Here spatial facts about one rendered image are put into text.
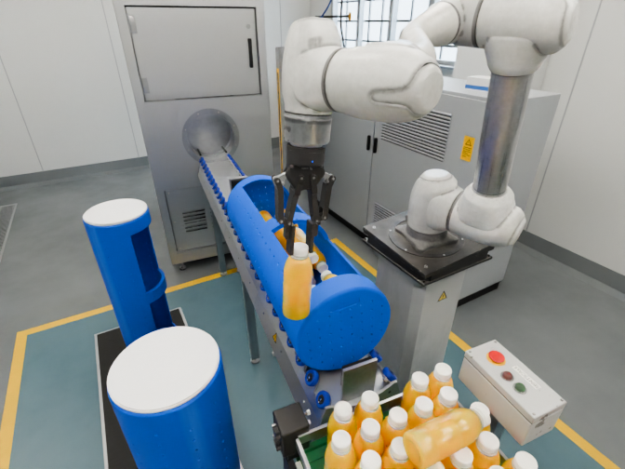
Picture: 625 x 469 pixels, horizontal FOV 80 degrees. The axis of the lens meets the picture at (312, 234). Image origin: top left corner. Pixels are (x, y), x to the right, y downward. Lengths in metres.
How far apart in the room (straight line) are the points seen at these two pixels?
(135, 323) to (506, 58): 1.95
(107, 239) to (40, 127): 4.00
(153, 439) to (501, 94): 1.23
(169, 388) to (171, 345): 0.14
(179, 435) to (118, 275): 1.10
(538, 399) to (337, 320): 0.48
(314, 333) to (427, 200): 0.66
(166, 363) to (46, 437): 1.48
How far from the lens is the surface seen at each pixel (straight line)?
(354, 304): 0.98
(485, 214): 1.30
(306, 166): 0.72
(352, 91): 0.60
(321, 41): 0.68
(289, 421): 0.97
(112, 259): 1.97
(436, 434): 0.82
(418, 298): 1.51
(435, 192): 1.37
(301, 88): 0.67
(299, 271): 0.81
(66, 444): 2.43
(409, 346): 1.68
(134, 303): 2.10
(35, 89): 5.74
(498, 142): 1.19
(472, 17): 1.10
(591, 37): 3.56
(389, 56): 0.59
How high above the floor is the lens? 1.81
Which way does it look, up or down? 30 degrees down
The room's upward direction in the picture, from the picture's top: straight up
